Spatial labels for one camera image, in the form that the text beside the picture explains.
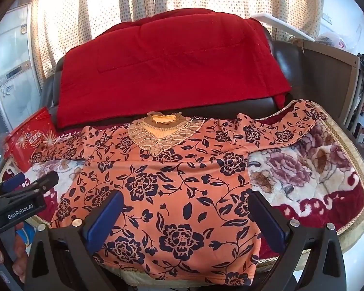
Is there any person's left hand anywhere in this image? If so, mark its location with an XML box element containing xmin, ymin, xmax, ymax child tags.
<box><xmin>0</xmin><ymin>221</ymin><xmax>28</xmax><ymax>276</ymax></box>

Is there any grey wooden crib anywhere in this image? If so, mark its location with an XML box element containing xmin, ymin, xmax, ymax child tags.
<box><xmin>300</xmin><ymin>39</ymin><xmax>364</xmax><ymax>158</ymax></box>

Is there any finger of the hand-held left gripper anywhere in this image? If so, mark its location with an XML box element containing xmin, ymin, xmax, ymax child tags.
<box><xmin>6</xmin><ymin>170</ymin><xmax>60</xmax><ymax>199</ymax></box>
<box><xmin>0</xmin><ymin>173</ymin><xmax>25</xmax><ymax>194</ymax></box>

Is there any red quilt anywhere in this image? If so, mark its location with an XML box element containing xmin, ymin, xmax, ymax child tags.
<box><xmin>53</xmin><ymin>8</ymin><xmax>292</xmax><ymax>129</ymax></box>

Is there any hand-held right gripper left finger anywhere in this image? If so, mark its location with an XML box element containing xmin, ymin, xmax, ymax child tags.
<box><xmin>26</xmin><ymin>190</ymin><xmax>125</xmax><ymax>291</ymax></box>

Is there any clear plastic bag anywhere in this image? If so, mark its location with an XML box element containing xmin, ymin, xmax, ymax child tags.
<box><xmin>315</xmin><ymin>32</ymin><xmax>361</xmax><ymax>52</ymax></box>

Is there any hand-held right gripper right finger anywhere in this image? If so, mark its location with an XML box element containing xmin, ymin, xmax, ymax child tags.
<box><xmin>247</xmin><ymin>189</ymin><xmax>346</xmax><ymax>291</ymax></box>

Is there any orange floral shirt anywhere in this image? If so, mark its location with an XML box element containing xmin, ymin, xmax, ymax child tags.
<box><xmin>29</xmin><ymin>99</ymin><xmax>328</xmax><ymax>287</ymax></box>

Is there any black leather sofa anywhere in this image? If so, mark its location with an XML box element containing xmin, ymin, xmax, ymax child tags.
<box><xmin>39</xmin><ymin>21</ymin><xmax>307</xmax><ymax>128</ymax></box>

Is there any dotted cream curtain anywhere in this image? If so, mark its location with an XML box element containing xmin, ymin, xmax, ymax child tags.
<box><xmin>32</xmin><ymin>0</ymin><xmax>325</xmax><ymax>82</ymax></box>

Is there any floral fleece blanket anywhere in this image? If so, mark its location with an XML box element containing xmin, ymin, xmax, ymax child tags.
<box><xmin>0</xmin><ymin>118</ymin><xmax>364</xmax><ymax>279</ymax></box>

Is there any white board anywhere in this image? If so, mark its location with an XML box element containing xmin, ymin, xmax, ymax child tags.
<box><xmin>250</xmin><ymin>14</ymin><xmax>316</xmax><ymax>41</ymax></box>

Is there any white appliance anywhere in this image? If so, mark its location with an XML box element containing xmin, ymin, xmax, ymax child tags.
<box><xmin>0</xmin><ymin>4</ymin><xmax>41</xmax><ymax>131</ymax></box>

